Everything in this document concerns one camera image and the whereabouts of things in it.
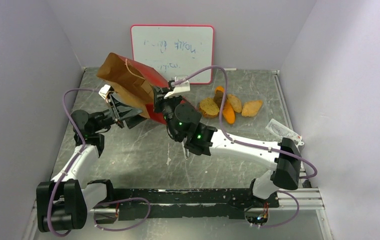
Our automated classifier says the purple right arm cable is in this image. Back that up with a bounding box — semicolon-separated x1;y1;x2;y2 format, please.
171;65;318;229

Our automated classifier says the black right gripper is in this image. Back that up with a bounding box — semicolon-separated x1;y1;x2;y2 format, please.
152;86;181;141

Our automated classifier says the red paper bag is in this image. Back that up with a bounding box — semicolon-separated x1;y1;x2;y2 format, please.
97;52;170;125

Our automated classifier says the dark brown fake bread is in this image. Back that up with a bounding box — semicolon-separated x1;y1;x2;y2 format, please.
213;91;224;108

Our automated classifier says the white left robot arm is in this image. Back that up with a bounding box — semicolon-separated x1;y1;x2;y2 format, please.
36;90;144;237

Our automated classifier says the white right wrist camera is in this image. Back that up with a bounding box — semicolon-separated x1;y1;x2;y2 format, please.
164;75;191;99

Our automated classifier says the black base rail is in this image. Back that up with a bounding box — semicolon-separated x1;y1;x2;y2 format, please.
92;188;279;221

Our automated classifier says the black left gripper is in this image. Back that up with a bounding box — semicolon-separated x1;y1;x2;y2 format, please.
92;95;147;133

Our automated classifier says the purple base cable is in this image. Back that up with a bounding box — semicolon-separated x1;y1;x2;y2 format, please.
93;198;151;232

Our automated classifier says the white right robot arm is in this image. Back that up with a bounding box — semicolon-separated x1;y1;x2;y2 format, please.
153;86;301;207

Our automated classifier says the orange fake bread slice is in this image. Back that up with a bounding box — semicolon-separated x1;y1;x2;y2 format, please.
241;100;263;117

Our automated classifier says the pink framed whiteboard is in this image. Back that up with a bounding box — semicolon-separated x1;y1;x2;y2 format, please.
130;24;214;80

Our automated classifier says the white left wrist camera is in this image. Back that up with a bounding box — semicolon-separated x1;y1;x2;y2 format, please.
98;84;114;99

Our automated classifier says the white printed card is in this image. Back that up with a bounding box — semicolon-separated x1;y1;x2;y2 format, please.
265;119;304;147

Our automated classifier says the orange fake bread piece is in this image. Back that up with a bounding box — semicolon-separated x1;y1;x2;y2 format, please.
199;97;220;118

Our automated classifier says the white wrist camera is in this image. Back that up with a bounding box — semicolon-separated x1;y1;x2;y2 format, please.
98;84;114;99
164;75;191;99

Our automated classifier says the orange fake baguette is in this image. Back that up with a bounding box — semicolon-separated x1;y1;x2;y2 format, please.
215;86;236;125

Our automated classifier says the tan fake bread roll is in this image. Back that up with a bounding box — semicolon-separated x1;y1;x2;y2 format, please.
227;94;242;113

